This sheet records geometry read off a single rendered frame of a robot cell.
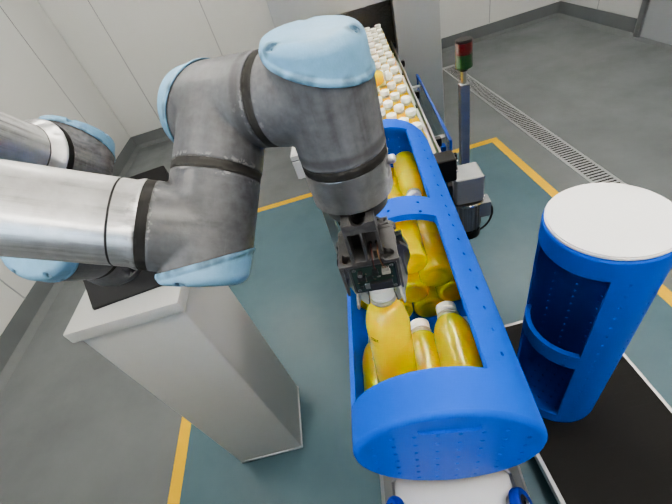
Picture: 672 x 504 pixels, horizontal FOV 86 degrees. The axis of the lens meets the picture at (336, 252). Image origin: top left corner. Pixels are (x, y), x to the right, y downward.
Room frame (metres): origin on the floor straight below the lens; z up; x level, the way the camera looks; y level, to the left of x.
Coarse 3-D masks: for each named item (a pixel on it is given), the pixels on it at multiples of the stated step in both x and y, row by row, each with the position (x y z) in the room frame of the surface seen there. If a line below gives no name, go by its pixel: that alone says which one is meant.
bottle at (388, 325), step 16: (384, 304) 0.34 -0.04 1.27; (400, 304) 0.34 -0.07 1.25; (368, 320) 0.34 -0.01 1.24; (384, 320) 0.33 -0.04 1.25; (400, 320) 0.32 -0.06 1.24; (368, 336) 0.34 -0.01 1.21; (384, 336) 0.32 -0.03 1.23; (400, 336) 0.31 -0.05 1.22; (384, 352) 0.31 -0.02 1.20; (400, 352) 0.30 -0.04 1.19; (384, 368) 0.30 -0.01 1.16; (400, 368) 0.29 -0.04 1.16; (416, 368) 0.31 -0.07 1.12
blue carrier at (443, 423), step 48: (432, 192) 0.64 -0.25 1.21; (480, 288) 0.38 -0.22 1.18; (480, 336) 0.27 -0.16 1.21; (384, 384) 0.25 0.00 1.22; (432, 384) 0.22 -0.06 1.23; (480, 384) 0.20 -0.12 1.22; (384, 432) 0.19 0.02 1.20; (432, 432) 0.18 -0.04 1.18; (480, 432) 0.17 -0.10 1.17; (528, 432) 0.15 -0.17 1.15
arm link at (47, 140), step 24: (0, 120) 0.71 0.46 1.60; (48, 120) 0.85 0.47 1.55; (72, 120) 0.86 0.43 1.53; (0, 144) 0.68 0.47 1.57; (24, 144) 0.72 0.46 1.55; (48, 144) 0.76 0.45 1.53; (72, 144) 0.79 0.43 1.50; (96, 144) 0.84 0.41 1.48; (72, 168) 0.76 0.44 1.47; (96, 168) 0.81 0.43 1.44
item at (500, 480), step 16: (400, 480) 0.21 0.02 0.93; (416, 480) 0.20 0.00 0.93; (432, 480) 0.19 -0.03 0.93; (448, 480) 0.18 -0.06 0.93; (464, 480) 0.18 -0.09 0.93; (480, 480) 0.17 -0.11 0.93; (496, 480) 0.16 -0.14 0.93; (384, 496) 0.21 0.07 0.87; (400, 496) 0.18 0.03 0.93; (416, 496) 0.18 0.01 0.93; (432, 496) 0.17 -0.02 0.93; (448, 496) 0.16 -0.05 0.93; (464, 496) 0.15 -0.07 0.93; (480, 496) 0.15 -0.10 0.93; (496, 496) 0.14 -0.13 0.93
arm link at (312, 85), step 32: (288, 32) 0.35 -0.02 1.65; (320, 32) 0.32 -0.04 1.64; (352, 32) 0.31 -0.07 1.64; (256, 64) 0.35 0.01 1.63; (288, 64) 0.31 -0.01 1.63; (320, 64) 0.30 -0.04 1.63; (352, 64) 0.30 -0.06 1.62; (256, 96) 0.33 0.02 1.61; (288, 96) 0.31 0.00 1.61; (320, 96) 0.30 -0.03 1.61; (352, 96) 0.30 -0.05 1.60; (288, 128) 0.32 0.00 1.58; (320, 128) 0.30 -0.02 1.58; (352, 128) 0.30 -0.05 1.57; (320, 160) 0.30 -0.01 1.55; (352, 160) 0.30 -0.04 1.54
